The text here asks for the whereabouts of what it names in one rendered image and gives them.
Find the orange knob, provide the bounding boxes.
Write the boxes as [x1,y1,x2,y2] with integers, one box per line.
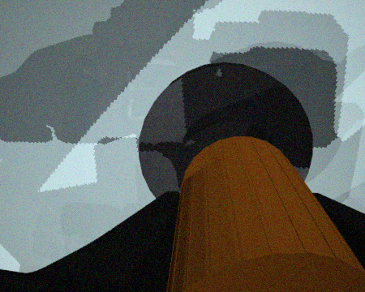
[166,136,365,292]

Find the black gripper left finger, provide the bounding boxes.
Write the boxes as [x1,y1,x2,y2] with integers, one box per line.
[0,191,179,292]

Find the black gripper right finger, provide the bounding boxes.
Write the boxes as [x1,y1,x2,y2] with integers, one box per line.
[312,192,365,270]

